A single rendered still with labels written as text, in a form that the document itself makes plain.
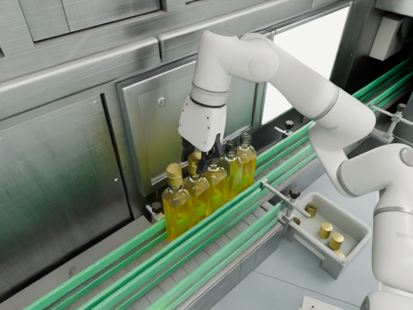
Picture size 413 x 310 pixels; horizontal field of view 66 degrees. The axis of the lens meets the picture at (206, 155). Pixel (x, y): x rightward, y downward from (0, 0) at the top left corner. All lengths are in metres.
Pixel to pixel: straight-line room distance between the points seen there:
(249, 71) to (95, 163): 0.42
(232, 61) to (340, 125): 0.26
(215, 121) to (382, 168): 0.35
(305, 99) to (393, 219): 0.28
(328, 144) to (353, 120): 0.09
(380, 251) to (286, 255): 0.45
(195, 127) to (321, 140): 0.29
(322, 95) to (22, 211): 0.67
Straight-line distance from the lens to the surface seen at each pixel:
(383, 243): 0.69
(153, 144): 0.82
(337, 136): 0.75
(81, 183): 0.82
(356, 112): 0.72
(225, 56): 0.61
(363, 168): 0.74
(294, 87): 0.71
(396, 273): 0.67
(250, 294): 1.00
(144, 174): 0.85
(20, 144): 0.71
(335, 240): 1.08
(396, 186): 0.73
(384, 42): 1.71
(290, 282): 1.04
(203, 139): 0.66
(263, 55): 0.60
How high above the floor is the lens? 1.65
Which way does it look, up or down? 42 degrees down
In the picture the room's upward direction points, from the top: straight up
